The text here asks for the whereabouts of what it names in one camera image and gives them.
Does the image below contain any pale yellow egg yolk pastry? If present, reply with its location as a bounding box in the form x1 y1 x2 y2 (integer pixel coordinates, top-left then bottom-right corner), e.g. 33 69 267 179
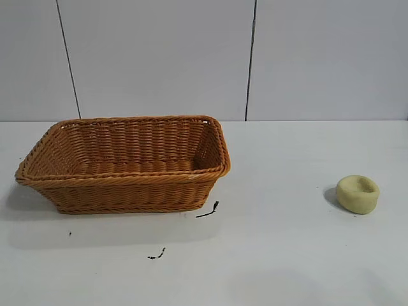
335 175 381 215

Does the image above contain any brown woven wicker basket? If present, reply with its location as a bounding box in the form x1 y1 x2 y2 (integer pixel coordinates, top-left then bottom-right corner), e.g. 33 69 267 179
14 115 232 215

